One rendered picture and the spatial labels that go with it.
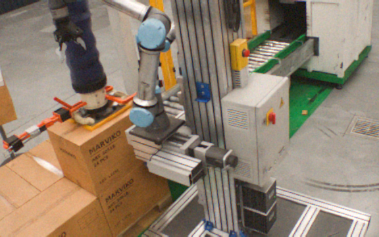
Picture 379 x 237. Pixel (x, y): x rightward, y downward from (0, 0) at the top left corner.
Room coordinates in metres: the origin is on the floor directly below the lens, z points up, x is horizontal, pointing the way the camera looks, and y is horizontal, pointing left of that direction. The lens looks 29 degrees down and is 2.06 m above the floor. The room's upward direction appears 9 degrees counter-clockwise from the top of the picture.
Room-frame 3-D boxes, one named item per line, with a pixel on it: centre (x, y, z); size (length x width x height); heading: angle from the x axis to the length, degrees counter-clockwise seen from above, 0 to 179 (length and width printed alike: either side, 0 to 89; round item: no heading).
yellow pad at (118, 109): (2.13, 0.53, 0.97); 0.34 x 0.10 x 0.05; 135
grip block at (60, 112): (2.02, 0.77, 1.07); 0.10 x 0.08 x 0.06; 45
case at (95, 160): (2.19, 0.60, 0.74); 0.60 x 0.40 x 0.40; 136
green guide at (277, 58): (3.38, -0.91, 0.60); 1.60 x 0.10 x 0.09; 136
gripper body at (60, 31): (1.71, 0.52, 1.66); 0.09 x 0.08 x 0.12; 50
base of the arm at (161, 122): (1.76, 0.19, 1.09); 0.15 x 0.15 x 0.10
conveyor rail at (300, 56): (3.08, -0.71, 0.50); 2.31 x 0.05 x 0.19; 136
